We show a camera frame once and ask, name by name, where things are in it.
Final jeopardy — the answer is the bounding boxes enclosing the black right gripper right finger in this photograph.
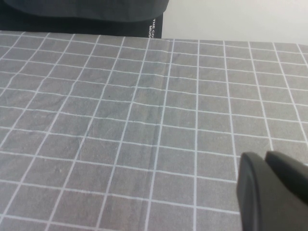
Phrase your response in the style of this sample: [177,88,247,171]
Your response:
[264,150,308,203]

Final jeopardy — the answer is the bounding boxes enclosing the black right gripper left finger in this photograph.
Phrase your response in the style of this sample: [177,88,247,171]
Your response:
[237,152,308,231]

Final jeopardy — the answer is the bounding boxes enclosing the person's black trousers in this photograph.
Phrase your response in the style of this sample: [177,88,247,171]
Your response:
[0,0,164,39]

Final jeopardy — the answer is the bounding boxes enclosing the grey white-checked tablecloth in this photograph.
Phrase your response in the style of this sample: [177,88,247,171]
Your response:
[0,30,308,231]

